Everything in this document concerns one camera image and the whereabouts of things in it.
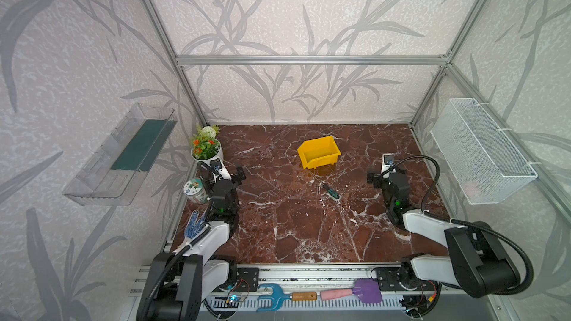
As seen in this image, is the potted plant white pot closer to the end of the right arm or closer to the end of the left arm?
the end of the left arm

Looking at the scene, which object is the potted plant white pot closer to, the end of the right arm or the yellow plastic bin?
the yellow plastic bin

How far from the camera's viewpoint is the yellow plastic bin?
102 centimetres

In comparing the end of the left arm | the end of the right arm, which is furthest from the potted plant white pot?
the end of the right arm
